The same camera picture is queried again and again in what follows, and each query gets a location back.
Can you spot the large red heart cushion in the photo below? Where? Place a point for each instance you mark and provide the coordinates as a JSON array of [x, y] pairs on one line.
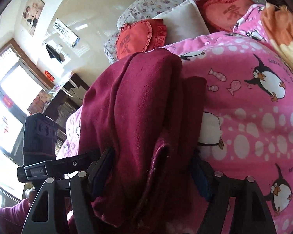
[[222, 15]]

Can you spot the red wall sticker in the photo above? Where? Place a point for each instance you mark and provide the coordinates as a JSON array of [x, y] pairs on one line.
[[49, 76]]

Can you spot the white pillow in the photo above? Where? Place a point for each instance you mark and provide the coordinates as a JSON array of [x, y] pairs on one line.
[[183, 22]]

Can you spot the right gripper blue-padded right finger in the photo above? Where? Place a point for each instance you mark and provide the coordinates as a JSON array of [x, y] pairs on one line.
[[250, 213]]

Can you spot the couple portrait poster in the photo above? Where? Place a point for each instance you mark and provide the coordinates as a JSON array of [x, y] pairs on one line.
[[31, 14]]

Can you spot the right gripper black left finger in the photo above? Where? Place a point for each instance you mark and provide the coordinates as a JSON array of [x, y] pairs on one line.
[[79, 179]]

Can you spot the pink penguin blanket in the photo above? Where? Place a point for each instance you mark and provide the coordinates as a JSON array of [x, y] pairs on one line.
[[247, 126]]

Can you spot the small red heart cushion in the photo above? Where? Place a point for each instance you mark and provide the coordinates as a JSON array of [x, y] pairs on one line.
[[141, 36]]

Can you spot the dark wooden desk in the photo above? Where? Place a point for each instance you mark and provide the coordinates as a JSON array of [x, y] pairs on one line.
[[66, 98]]

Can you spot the dark cloth hanging on wall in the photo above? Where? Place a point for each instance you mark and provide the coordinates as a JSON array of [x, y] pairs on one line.
[[53, 54]]

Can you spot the photo frame on desk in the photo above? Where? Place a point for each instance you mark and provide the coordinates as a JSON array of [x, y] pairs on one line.
[[39, 103]]

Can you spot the wooden framed window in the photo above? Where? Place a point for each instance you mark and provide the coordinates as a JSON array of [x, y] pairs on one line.
[[20, 83]]

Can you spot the wall calendar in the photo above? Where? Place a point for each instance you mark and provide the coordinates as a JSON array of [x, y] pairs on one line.
[[65, 33]]

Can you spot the right hand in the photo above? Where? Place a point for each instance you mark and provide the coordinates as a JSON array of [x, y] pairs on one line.
[[31, 194]]

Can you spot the orange yellow blanket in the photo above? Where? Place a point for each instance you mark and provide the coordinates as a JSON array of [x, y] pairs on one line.
[[278, 25]]

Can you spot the dark red fleece garment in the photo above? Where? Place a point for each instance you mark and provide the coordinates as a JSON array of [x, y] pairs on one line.
[[143, 108]]

